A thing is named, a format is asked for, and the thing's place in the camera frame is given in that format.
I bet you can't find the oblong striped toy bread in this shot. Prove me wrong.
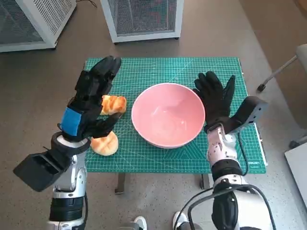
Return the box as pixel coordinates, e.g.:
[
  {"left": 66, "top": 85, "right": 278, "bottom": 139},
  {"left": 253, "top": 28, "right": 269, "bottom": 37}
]
[{"left": 99, "top": 94, "right": 127, "bottom": 115}]

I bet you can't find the round toy bread bun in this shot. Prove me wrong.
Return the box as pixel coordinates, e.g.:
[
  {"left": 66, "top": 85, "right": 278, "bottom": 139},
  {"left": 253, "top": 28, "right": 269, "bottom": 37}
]
[{"left": 90, "top": 133, "right": 119, "bottom": 157}]

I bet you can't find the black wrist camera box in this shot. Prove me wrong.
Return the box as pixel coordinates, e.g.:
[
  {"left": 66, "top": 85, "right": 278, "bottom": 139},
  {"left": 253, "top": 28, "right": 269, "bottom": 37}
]
[
  {"left": 13, "top": 148, "right": 72, "bottom": 192},
  {"left": 223, "top": 96, "right": 269, "bottom": 134}
]

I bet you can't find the white right robot foot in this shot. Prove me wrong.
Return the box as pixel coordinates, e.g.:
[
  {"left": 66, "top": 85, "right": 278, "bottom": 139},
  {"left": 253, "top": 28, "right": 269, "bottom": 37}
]
[{"left": 173, "top": 212, "right": 188, "bottom": 230}]

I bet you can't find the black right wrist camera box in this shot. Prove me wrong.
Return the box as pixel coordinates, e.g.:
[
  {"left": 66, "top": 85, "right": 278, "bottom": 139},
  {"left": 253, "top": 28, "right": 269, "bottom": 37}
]
[{"left": 223, "top": 96, "right": 269, "bottom": 134}]

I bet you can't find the pink bowl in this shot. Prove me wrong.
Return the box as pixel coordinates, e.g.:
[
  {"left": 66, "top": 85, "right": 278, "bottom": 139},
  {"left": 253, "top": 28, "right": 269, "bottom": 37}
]
[{"left": 131, "top": 82, "right": 206, "bottom": 149}]

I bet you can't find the thin black camera cable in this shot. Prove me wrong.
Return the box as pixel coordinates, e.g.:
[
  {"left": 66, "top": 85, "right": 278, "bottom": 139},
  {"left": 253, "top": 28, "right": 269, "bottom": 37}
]
[{"left": 236, "top": 132, "right": 249, "bottom": 177}]

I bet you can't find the dark metal table leg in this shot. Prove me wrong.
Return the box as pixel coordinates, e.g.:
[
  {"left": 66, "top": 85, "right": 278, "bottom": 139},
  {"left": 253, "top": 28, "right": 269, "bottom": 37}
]
[
  {"left": 200, "top": 172, "right": 212, "bottom": 190},
  {"left": 114, "top": 172, "right": 127, "bottom": 195}
]

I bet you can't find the grey office chair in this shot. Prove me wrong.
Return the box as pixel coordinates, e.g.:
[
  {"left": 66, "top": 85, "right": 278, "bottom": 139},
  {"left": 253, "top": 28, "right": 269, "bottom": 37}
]
[{"left": 257, "top": 44, "right": 307, "bottom": 149}]

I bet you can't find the black left hand blue tape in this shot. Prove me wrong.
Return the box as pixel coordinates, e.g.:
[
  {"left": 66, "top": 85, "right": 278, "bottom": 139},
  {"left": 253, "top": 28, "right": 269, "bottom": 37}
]
[{"left": 58, "top": 56, "right": 122, "bottom": 142}]

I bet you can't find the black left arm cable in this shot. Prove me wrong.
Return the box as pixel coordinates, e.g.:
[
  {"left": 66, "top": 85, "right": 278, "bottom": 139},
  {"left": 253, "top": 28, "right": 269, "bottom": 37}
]
[{"left": 83, "top": 191, "right": 89, "bottom": 230}]

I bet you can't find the white desk corner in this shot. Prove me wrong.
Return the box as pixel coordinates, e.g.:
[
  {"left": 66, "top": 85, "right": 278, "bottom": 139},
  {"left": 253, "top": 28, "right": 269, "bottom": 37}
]
[{"left": 284, "top": 143, "right": 307, "bottom": 209}]

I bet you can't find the black knitted gloved right hand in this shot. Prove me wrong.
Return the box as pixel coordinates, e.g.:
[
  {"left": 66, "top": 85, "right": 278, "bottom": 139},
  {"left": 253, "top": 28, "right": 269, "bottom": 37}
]
[{"left": 192, "top": 71, "right": 237, "bottom": 132}]

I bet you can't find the white cabinet with perforated side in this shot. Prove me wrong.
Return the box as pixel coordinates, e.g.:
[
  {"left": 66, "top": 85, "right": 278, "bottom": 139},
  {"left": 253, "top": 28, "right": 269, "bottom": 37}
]
[{"left": 0, "top": 0, "right": 78, "bottom": 53}]

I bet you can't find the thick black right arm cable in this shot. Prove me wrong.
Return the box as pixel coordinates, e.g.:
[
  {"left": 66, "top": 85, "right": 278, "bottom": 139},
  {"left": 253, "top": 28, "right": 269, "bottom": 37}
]
[{"left": 178, "top": 184, "right": 268, "bottom": 230}]

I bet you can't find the green cutting mat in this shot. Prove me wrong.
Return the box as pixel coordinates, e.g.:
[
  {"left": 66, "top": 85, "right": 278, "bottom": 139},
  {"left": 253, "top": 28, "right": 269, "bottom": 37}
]
[{"left": 85, "top": 57, "right": 267, "bottom": 173}]

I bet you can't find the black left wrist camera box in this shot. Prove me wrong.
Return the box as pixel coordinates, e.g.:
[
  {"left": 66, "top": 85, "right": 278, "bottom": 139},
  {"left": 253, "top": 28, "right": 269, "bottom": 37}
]
[{"left": 13, "top": 148, "right": 72, "bottom": 192}]

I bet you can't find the white cabinet with mesh front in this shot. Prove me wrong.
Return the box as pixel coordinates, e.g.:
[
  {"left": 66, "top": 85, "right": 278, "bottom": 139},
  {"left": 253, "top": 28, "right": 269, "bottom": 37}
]
[{"left": 100, "top": 0, "right": 185, "bottom": 44}]

